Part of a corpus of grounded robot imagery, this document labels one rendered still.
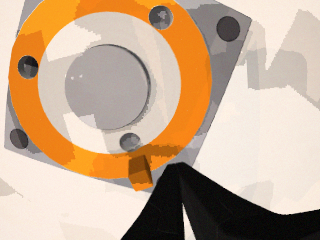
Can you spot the orange round plate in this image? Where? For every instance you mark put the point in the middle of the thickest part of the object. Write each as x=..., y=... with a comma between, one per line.
x=180, y=83

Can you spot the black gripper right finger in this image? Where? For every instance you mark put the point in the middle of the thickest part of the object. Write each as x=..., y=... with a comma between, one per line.
x=218, y=214

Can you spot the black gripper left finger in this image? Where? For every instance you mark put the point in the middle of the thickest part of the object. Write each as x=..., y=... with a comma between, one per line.
x=163, y=216

